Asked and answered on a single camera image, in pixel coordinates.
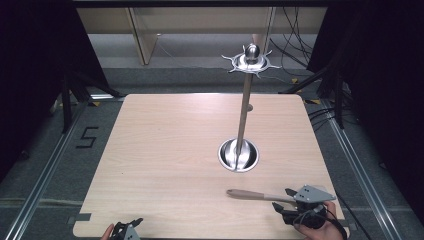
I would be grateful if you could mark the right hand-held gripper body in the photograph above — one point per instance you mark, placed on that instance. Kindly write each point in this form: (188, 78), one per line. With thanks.
(311, 194)

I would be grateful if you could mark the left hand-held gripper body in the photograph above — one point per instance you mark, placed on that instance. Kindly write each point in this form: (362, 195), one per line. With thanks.
(128, 233)

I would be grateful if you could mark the metal utensil rack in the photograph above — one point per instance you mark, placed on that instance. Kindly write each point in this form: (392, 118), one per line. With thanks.
(246, 100)

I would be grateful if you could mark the person's left hand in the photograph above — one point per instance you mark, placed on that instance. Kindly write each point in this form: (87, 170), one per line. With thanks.
(107, 233)

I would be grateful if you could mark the person's right hand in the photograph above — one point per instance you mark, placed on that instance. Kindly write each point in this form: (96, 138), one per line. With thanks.
(328, 232)

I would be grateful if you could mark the black tape strip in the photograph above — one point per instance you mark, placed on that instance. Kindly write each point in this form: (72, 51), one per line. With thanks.
(80, 218)

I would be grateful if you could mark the black metal stand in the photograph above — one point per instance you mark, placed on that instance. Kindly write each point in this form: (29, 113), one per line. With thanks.
(66, 103)
(339, 100)

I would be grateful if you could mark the dark curtain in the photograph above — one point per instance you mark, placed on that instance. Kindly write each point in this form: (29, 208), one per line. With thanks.
(33, 66)
(383, 83)

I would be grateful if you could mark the beige wooden desk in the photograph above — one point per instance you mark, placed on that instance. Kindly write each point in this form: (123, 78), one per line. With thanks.
(143, 36)

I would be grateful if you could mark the aluminium floor rail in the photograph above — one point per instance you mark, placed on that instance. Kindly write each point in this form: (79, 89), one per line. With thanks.
(363, 173)
(43, 176)

